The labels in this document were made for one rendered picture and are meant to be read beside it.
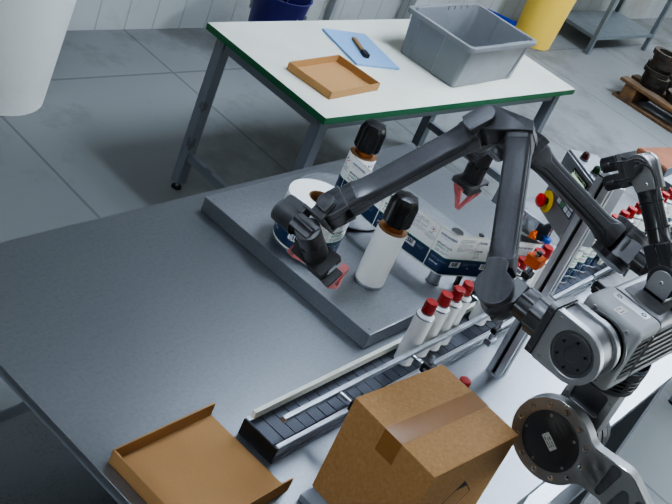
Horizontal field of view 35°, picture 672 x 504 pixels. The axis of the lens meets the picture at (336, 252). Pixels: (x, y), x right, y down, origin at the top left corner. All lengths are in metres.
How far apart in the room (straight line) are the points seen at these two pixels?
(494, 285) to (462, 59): 2.81
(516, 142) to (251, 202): 1.16
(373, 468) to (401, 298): 0.91
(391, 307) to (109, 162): 2.22
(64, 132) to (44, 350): 2.63
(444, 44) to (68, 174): 1.75
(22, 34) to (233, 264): 2.13
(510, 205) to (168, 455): 0.90
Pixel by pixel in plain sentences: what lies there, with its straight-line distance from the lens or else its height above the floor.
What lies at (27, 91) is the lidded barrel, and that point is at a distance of 5.01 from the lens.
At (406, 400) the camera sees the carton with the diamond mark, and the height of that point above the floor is 1.12.
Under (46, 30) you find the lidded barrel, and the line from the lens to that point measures 4.87.
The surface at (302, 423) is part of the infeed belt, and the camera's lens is 2.48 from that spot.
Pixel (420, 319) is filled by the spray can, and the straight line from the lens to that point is 2.70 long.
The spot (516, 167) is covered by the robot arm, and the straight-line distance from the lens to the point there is 2.22.
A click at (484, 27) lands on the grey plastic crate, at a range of 5.40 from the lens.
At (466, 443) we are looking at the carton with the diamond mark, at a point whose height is 1.12.
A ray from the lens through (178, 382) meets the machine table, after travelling 2.53.
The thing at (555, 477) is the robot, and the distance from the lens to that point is 2.40.
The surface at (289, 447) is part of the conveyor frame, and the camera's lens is 2.44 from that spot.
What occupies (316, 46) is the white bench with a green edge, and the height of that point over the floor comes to 0.80.
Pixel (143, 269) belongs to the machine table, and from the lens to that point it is 2.84.
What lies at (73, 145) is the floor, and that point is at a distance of 4.96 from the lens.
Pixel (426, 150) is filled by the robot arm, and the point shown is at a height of 1.55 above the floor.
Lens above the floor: 2.45
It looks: 30 degrees down
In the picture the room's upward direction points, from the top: 24 degrees clockwise
